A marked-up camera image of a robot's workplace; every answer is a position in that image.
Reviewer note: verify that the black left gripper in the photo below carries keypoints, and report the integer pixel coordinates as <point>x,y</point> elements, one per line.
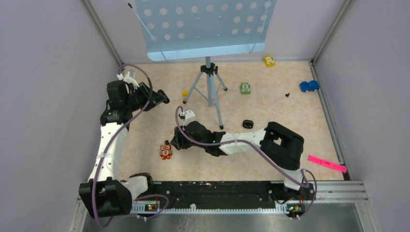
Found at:
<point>155,98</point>

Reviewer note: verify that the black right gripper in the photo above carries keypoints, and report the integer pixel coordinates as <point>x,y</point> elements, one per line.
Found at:
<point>178,140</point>

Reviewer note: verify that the black earbuds charging case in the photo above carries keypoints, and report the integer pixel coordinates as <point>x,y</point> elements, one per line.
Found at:
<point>247,124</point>

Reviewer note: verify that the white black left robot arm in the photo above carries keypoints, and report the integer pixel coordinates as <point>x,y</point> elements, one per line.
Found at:
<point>104,194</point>

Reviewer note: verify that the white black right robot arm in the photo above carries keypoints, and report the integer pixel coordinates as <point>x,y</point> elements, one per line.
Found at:
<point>278,145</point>

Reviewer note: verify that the small yellow cube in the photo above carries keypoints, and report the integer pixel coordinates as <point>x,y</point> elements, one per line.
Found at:
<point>185,93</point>

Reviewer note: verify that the red owl number block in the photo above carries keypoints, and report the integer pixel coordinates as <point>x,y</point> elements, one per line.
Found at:
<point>165,151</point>

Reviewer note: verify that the green monster toy block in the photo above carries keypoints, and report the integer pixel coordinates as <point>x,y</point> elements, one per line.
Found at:
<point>245,88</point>

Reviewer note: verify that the yellow toy block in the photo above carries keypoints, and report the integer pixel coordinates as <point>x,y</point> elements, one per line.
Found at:
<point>269,61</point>

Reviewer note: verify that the blue toy car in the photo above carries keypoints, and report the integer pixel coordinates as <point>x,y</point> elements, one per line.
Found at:
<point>308,86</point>

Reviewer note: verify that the pink highlighter marker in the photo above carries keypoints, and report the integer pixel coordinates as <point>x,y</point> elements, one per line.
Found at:
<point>328,164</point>

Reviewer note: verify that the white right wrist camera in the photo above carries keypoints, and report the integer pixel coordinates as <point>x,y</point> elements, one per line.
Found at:
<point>187,116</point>

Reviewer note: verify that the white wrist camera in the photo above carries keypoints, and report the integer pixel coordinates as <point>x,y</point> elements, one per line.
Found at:
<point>187,116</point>
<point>129,79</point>

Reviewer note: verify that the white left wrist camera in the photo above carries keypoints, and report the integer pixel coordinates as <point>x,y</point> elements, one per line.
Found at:
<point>129,79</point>

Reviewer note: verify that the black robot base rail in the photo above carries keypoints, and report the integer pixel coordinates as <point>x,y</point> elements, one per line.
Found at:
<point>223,197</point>

